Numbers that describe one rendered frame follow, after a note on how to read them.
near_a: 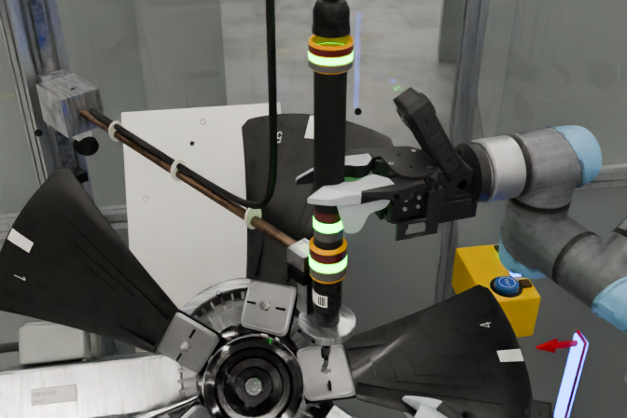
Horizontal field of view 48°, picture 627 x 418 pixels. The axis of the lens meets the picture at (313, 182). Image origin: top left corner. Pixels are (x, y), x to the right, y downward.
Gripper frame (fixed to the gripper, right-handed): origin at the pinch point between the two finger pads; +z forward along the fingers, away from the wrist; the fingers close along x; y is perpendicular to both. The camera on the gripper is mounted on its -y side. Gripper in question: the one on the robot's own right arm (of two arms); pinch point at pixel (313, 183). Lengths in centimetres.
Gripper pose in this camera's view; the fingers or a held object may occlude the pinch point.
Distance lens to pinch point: 75.7
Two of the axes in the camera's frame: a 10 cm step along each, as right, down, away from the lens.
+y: -0.1, 8.6, 5.1
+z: -9.5, 1.5, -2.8
